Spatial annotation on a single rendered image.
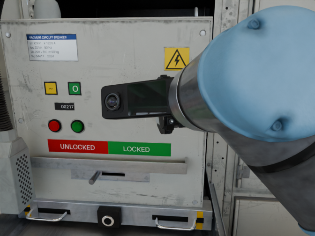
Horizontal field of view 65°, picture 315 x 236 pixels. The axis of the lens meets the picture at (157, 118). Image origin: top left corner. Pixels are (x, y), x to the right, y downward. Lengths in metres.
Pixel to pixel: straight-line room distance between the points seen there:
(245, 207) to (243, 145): 0.85
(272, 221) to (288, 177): 0.89
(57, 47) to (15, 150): 0.25
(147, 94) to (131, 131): 0.32
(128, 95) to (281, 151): 0.20
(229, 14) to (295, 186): 0.71
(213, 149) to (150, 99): 0.63
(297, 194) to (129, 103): 0.21
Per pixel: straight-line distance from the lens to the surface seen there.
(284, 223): 1.09
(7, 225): 0.82
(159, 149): 0.62
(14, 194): 0.67
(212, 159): 0.93
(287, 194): 0.20
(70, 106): 0.64
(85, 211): 0.74
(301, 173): 0.18
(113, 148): 0.64
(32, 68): 0.67
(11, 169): 0.64
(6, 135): 0.64
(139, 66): 0.58
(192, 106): 0.19
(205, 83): 0.16
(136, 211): 0.70
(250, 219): 1.05
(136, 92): 0.31
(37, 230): 0.82
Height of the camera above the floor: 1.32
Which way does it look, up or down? 15 degrees down
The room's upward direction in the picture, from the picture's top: straight up
